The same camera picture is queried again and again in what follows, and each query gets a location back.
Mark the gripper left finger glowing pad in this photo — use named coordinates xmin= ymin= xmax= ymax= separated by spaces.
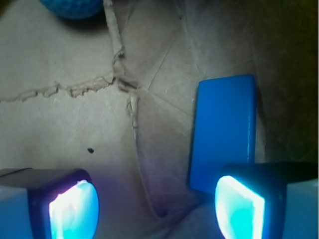
xmin=0 ymin=168 xmax=99 ymax=239

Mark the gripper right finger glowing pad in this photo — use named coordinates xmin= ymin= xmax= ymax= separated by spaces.
xmin=215 ymin=162 xmax=319 ymax=239

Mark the blue rectangular block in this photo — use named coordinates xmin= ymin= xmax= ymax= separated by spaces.
xmin=189 ymin=74 xmax=257 ymax=194

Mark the brown paper bag tray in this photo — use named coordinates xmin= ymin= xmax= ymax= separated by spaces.
xmin=0 ymin=0 xmax=319 ymax=239

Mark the blue dimpled ball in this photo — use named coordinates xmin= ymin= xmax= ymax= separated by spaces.
xmin=39 ymin=0 xmax=103 ymax=20

